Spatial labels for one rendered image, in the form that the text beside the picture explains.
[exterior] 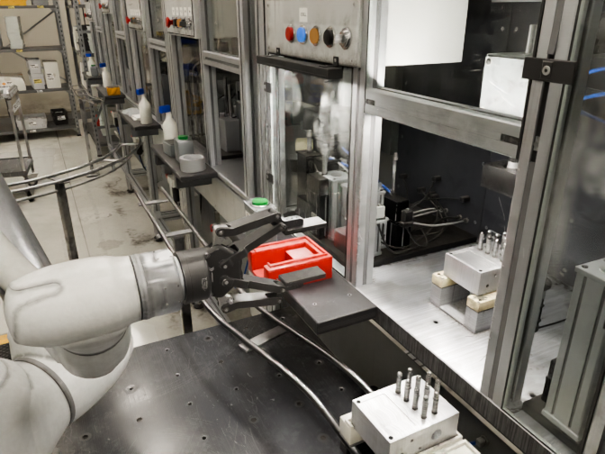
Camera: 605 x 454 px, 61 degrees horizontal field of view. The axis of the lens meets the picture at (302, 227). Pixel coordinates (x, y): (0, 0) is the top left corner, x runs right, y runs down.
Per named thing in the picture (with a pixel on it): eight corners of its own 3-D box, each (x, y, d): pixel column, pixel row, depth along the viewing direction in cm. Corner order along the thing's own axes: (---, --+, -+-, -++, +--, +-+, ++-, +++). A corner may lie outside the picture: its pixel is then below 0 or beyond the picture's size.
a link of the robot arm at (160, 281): (137, 271, 64) (185, 262, 66) (125, 244, 72) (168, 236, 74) (146, 333, 68) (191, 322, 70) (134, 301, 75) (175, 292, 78)
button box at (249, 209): (244, 242, 134) (242, 199, 129) (272, 237, 137) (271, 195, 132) (256, 254, 127) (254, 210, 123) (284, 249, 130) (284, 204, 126)
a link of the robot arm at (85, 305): (126, 234, 68) (126, 278, 78) (-10, 258, 61) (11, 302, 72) (144, 308, 63) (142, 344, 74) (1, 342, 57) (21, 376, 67)
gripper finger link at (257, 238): (215, 262, 76) (211, 255, 75) (277, 221, 78) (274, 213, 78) (224, 273, 73) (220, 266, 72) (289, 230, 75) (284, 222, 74)
